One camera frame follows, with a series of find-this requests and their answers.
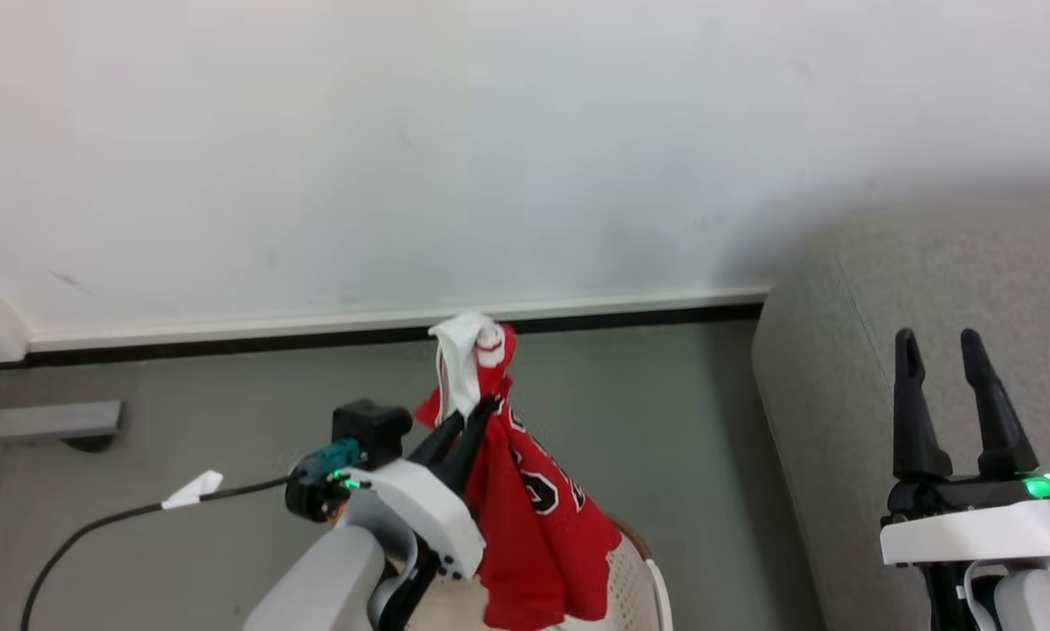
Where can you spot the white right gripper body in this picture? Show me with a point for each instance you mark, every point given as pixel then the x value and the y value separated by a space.
pixel 972 530

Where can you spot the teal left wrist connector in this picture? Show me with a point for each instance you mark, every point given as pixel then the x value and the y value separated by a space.
pixel 334 457

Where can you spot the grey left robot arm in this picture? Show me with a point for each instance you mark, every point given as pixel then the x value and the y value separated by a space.
pixel 323 578

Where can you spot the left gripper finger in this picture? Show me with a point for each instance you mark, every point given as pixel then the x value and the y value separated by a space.
pixel 439 443
pixel 474 447

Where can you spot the grey flat floor plate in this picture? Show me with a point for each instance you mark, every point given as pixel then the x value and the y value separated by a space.
pixel 56 421

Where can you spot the beige perforated laundry basket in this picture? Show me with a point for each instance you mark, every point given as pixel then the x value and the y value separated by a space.
pixel 634 578

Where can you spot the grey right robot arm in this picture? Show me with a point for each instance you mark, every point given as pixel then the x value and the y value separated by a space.
pixel 1038 603

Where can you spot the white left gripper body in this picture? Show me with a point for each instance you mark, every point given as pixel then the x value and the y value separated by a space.
pixel 420 504

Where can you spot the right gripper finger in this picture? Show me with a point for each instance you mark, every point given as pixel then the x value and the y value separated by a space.
pixel 998 429
pixel 915 421

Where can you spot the white and black baseboard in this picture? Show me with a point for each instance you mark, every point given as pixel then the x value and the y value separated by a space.
pixel 315 326

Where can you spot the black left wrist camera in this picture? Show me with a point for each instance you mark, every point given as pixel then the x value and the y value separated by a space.
pixel 372 429

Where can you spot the grey fabric sofa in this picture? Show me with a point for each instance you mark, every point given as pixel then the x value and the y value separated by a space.
pixel 840 394

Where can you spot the red basketball jersey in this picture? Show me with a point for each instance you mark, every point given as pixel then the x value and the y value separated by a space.
pixel 525 543

